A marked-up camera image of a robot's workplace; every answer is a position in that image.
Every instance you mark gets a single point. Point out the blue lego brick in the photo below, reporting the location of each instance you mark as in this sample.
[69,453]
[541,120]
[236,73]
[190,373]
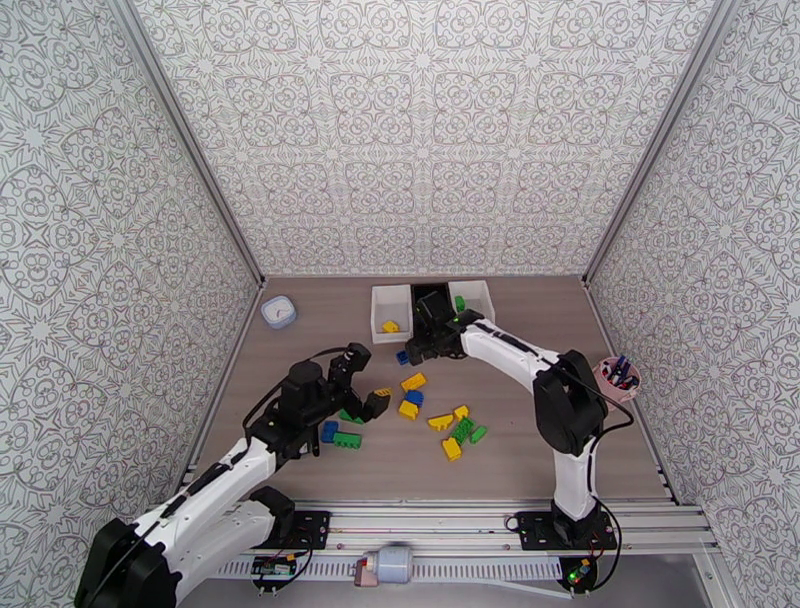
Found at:
[329,431]
[402,357]
[414,398]

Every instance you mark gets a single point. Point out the dark marker pen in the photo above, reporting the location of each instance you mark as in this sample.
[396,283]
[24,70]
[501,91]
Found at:
[621,364]
[609,373]

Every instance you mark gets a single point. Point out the black plastic bin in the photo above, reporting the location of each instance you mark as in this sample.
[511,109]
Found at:
[431,287]

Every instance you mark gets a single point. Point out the green curved lego brick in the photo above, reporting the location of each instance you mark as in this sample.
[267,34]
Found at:
[460,304]

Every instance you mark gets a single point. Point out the aluminium corner post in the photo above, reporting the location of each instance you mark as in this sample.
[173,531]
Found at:
[657,137]
[190,137]

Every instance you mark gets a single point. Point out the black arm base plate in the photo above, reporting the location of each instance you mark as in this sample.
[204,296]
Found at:
[537,531]
[306,530]

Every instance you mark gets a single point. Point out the yellow curved lego brick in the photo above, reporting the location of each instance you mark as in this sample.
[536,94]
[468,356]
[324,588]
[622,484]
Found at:
[440,422]

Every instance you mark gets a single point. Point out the aluminium frame rail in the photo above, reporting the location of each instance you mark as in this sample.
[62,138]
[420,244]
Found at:
[425,519]

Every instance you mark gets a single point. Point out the white plastic bin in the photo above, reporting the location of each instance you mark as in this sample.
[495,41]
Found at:
[390,306]
[480,306]

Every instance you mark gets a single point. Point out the white and pink device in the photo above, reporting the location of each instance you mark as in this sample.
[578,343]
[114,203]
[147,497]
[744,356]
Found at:
[387,565]

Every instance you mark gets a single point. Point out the pink pen cup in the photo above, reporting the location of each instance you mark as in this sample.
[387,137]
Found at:
[609,390]

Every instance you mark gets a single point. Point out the small white blue-rimmed container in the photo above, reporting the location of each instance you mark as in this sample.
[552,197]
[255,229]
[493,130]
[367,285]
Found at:
[279,311]

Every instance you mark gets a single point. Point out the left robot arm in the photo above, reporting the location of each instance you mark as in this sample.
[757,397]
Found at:
[206,500]

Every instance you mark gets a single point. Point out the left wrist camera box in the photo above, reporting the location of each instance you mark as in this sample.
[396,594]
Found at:
[337,374]

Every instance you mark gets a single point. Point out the small circuit board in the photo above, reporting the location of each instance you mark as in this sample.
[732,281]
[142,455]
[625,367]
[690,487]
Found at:
[275,567]
[578,572]

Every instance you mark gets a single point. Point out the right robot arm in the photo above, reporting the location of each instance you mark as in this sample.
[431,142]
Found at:
[569,406]

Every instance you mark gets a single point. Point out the aluminium side rail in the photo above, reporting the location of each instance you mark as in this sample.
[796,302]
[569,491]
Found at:
[216,400]
[650,437]

